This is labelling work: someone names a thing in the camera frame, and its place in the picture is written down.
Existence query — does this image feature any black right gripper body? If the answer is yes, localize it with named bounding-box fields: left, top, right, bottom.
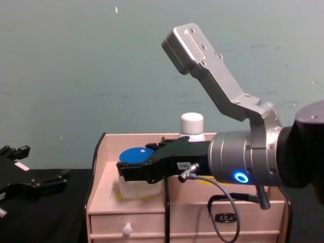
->
left=145, top=140, right=213, bottom=185

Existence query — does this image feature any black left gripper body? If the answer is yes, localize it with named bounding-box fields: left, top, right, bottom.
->
left=0, top=156, right=42, bottom=203

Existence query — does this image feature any clear jar with blue lid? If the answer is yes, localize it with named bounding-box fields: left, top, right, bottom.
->
left=117, top=147, right=163, bottom=200

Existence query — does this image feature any white bottle with white cap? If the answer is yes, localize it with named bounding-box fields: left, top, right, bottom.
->
left=178, top=112, right=206, bottom=142

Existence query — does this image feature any light wooden drawer organizer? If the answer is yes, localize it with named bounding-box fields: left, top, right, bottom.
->
left=85, top=132, right=294, bottom=243

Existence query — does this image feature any black table cloth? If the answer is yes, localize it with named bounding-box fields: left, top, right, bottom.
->
left=0, top=168, right=324, bottom=243

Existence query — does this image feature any wooden drawer with white knob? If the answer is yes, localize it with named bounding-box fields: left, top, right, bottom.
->
left=90, top=213, right=166, bottom=235

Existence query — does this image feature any thin dark gripper cable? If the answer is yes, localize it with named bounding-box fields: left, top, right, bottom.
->
left=178, top=163, right=271, bottom=243

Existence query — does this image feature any wooden drawer with black handle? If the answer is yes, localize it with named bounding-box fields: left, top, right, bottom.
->
left=169, top=201, right=285, bottom=233

